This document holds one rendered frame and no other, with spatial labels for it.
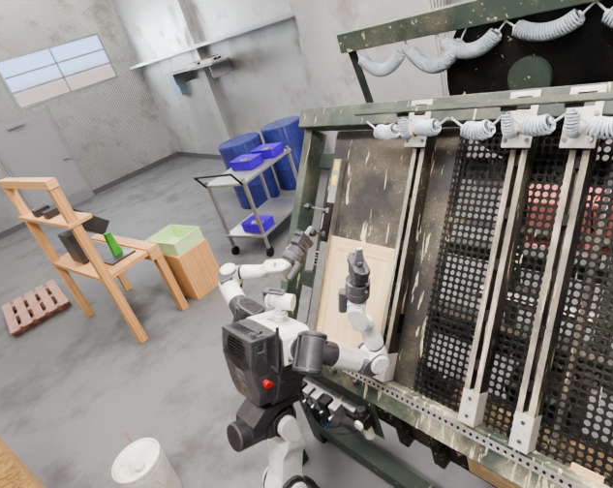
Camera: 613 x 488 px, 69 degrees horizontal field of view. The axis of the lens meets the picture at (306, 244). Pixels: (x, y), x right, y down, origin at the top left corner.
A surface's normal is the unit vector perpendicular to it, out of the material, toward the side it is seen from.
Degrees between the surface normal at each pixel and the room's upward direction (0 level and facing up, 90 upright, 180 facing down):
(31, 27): 90
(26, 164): 90
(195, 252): 90
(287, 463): 90
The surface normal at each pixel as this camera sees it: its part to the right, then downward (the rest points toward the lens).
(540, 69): -0.69, 0.51
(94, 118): 0.62, 0.19
